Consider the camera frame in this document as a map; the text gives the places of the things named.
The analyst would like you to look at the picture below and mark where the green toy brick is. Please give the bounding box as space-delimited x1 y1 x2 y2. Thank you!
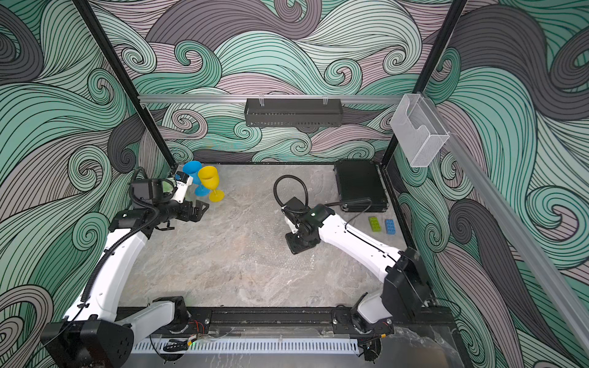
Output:
368 216 382 232

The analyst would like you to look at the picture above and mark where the black hard case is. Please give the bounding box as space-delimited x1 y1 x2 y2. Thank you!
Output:
334 159 389 213

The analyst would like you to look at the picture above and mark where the white slotted cable duct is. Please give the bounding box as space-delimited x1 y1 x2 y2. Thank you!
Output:
131 337 360 355

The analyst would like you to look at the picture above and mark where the black frame post left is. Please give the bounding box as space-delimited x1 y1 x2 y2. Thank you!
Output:
72 0 178 169

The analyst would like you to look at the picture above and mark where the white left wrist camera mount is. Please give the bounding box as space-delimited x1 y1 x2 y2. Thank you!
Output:
172 171 193 203

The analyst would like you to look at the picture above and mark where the black frame post right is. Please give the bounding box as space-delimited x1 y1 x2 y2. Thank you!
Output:
381 1 467 168

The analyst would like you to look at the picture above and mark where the blue plastic wine glass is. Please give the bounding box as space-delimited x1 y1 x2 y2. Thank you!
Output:
183 160 210 197

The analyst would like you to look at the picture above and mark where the blue toy brick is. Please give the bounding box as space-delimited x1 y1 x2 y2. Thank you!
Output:
384 219 397 235

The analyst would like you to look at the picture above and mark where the black frame post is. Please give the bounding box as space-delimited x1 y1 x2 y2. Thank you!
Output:
381 1 467 168
72 0 178 169

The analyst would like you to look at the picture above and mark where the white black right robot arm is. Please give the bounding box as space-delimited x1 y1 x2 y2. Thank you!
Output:
281 197 431 334

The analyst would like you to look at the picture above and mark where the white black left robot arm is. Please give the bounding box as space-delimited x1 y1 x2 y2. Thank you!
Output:
41 168 209 367

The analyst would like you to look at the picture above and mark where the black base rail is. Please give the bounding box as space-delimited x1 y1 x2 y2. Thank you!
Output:
187 306 454 334

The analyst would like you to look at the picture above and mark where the black wall tray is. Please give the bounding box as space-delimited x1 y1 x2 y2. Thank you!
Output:
244 98 344 128

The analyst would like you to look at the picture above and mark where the yellow plastic wine glass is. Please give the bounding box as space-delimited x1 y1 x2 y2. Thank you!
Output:
198 166 225 202

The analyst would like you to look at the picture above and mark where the clear acrylic wall box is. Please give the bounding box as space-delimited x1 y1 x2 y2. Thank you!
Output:
391 94 449 168

